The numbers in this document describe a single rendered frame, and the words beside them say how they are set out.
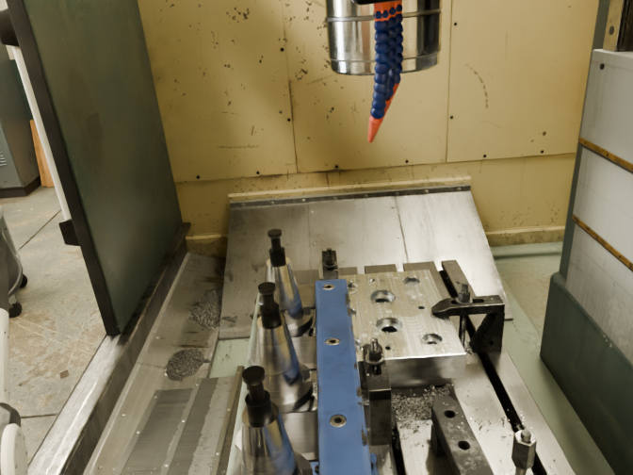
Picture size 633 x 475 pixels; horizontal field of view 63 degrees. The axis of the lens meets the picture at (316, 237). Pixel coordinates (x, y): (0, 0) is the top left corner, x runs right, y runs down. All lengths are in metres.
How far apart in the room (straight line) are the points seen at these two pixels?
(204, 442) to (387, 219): 1.03
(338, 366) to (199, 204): 1.52
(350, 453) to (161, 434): 0.84
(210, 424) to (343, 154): 1.06
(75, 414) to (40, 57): 0.73
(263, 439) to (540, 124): 1.75
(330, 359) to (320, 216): 1.37
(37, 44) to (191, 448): 0.86
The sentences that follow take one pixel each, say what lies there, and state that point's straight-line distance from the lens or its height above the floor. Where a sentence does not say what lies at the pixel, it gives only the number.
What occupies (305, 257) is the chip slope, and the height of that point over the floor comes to 0.74.
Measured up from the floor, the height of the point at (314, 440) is 1.22.
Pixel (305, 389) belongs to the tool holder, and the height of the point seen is 1.23.
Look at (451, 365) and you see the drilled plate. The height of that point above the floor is 0.97.
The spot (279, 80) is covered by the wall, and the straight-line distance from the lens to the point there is 1.80.
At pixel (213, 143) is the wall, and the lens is 1.88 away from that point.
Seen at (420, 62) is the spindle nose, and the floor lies 1.46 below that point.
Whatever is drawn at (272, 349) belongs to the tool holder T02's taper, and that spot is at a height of 1.27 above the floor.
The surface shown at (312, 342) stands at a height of 1.22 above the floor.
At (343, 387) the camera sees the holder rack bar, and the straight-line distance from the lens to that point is 0.48.
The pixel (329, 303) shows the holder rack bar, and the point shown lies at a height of 1.23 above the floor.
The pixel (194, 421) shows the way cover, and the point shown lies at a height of 0.73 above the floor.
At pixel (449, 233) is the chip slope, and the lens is 1.83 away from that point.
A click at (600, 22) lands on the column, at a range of 1.24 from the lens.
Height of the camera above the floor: 1.55
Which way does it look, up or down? 25 degrees down
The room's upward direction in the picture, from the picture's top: 5 degrees counter-clockwise
